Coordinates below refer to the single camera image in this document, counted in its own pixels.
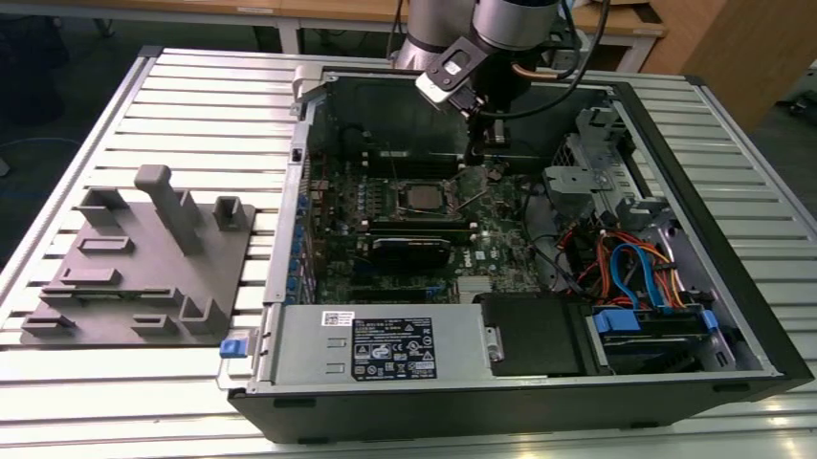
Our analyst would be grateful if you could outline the metal socket cover frame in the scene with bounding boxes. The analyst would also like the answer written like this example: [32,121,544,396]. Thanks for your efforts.
[445,164,497,214]

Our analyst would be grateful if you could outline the silver CPU green rim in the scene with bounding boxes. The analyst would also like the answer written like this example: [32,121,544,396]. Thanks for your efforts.
[405,185,447,208]

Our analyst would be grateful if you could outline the black drive bay cover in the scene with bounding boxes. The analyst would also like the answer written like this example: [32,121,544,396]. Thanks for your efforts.
[472,292,604,380]

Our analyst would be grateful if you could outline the silver drive cage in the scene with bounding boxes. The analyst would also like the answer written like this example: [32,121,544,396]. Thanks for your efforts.
[539,105,682,230]

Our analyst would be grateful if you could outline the grey case latch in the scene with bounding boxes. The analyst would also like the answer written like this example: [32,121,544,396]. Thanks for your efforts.
[289,65,321,104]

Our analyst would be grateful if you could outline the wooden cabinet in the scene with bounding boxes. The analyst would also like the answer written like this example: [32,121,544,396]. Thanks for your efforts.
[640,0,817,135]

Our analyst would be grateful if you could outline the green Dell motherboard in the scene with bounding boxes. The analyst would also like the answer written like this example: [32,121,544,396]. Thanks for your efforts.
[304,160,556,306]

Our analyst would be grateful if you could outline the black graphics card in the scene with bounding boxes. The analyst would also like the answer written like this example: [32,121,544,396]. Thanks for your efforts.
[367,235,453,272]

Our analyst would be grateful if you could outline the silver chipset heatsink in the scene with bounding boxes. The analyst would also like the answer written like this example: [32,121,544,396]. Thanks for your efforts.
[453,275,497,295]

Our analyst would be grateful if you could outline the black chair base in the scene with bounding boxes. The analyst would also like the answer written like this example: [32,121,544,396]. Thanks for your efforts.
[784,59,817,117]

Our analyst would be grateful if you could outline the hard disk in blue carrier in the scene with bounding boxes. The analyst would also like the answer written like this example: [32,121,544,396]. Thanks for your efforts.
[590,307,719,375]

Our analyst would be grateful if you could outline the silver power supply unit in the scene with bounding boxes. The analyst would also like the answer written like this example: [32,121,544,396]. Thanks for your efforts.
[271,303,497,384]

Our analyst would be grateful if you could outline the grey parts rack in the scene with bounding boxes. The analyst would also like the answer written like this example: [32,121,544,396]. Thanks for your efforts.
[17,164,259,346]

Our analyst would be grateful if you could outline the black open PC case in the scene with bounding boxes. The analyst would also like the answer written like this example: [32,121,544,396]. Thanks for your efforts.
[216,66,815,446]

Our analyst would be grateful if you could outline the black office chair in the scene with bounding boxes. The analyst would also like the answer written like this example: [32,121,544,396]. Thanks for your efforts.
[0,12,70,126]

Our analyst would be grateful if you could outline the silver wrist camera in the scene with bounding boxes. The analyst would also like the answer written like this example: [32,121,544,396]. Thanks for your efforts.
[413,35,493,115]

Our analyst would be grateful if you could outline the wooden desk white frame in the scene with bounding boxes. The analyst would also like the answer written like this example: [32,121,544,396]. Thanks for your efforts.
[60,0,301,55]
[279,0,670,73]

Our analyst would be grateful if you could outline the black power cable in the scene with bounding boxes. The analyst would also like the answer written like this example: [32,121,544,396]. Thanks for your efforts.
[519,179,586,295]

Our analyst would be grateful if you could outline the blue SATA wire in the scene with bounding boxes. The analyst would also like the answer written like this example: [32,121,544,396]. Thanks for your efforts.
[607,242,672,317]

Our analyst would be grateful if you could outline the orange power wires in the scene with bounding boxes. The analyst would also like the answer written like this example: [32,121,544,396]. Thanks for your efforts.
[572,228,703,312]

